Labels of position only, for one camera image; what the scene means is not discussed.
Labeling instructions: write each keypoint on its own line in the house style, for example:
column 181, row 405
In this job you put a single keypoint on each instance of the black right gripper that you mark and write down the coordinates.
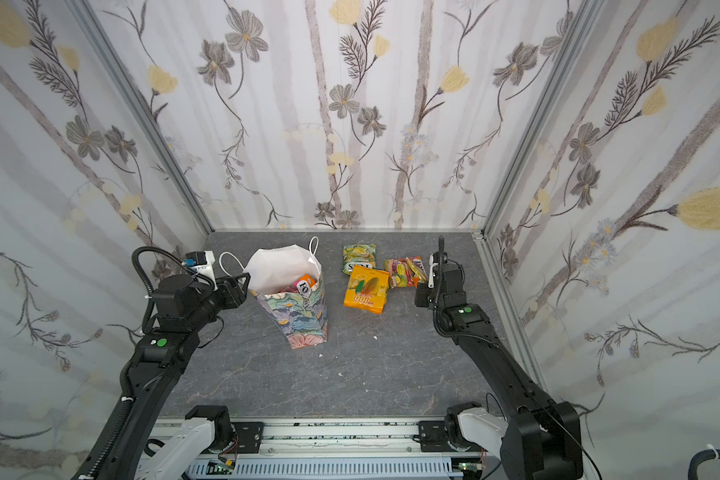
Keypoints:
column 441, row 275

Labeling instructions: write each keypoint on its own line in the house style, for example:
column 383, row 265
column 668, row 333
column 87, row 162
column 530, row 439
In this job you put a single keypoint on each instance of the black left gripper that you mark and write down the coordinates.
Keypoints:
column 240, row 294

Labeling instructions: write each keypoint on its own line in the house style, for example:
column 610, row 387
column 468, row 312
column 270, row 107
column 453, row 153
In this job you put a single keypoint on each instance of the Fox's fruits candy bag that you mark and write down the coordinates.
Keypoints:
column 405, row 272
column 302, row 285

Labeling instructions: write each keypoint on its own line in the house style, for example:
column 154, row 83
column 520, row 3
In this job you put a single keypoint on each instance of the floral paper gift bag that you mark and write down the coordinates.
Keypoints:
column 301, row 319

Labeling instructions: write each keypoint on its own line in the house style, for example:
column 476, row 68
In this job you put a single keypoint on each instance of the yellow mango snack bag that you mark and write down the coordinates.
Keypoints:
column 367, row 289

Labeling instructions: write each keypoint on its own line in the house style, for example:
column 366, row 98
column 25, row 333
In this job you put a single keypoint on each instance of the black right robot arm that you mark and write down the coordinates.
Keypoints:
column 504, row 384

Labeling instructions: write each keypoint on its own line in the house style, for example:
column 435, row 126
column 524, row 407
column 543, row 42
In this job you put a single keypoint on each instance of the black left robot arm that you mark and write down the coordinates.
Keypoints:
column 178, row 308

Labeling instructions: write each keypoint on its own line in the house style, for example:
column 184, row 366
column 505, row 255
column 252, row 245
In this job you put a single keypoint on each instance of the green Fox's spring tea bag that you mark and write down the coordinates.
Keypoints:
column 354, row 255

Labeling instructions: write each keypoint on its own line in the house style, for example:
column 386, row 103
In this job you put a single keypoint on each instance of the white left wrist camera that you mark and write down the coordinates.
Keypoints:
column 201, row 263

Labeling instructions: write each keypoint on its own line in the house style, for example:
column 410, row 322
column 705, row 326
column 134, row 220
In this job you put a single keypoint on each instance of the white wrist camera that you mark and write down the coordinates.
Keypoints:
column 433, row 263
column 201, row 263

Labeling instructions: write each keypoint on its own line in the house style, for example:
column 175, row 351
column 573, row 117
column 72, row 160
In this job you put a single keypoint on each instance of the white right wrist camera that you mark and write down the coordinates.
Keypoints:
column 433, row 263

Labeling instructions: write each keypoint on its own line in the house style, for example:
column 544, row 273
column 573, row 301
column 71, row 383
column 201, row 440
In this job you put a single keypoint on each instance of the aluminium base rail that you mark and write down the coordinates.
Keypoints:
column 209, row 429

